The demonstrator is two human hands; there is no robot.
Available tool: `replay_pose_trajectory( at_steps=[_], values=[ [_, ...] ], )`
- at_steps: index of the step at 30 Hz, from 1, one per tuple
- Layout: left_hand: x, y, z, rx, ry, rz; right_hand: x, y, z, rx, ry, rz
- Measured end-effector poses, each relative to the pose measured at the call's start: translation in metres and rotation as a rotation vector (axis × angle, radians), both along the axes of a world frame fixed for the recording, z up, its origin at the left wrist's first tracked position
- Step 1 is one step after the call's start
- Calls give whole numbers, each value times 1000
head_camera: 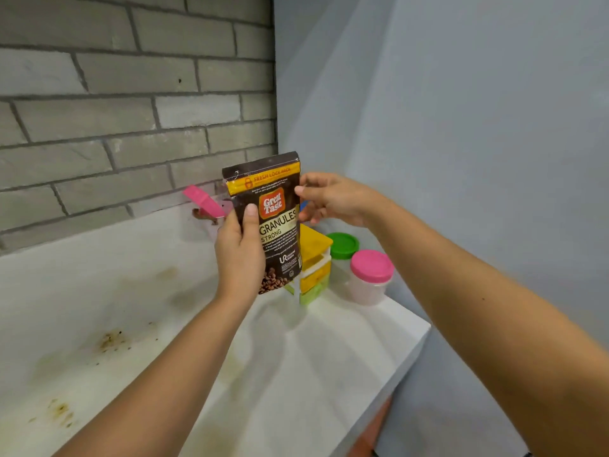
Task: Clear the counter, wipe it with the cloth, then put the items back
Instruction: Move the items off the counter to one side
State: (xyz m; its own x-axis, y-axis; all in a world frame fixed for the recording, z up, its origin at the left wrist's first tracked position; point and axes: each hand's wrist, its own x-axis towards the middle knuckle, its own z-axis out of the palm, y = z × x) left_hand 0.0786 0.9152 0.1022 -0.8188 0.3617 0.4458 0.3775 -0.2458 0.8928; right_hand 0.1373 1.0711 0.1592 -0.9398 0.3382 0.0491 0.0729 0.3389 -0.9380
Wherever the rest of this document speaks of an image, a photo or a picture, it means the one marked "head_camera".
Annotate white countertop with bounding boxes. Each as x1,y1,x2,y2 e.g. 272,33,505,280
0,183,432,457

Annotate yellow mini drawer organizer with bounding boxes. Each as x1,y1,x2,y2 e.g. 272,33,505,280
284,223,334,308

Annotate person's left hand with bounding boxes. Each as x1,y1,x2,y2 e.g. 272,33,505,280
214,203,267,305

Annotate black coffee granules pouch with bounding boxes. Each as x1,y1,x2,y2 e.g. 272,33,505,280
221,151,303,296

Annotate clear jar with pink lid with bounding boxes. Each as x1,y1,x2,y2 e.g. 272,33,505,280
348,249,395,307

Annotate person's right forearm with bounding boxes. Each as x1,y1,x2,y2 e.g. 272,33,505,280
366,199,609,457

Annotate person's right hand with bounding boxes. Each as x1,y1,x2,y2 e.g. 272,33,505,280
294,171,391,229

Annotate clear jar with green lid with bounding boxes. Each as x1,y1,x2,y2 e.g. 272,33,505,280
326,232,360,286

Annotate pink metal bucket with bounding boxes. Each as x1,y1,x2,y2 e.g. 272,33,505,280
192,194,235,243

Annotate person's left forearm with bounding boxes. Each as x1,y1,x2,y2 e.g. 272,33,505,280
52,289,253,457

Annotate orange cabinet front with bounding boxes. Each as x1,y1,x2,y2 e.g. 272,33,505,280
346,397,393,457

